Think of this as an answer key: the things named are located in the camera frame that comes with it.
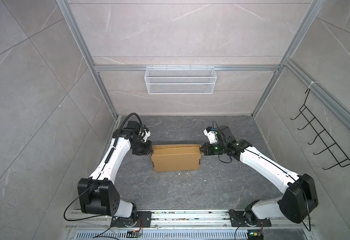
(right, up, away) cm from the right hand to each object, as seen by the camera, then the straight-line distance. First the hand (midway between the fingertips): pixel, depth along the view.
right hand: (200, 148), depth 82 cm
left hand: (-28, 0, 0) cm, 28 cm away
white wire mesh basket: (-12, +44, +19) cm, 50 cm away
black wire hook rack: (+54, +4, -19) cm, 57 cm away
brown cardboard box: (-13, -5, -3) cm, 15 cm away
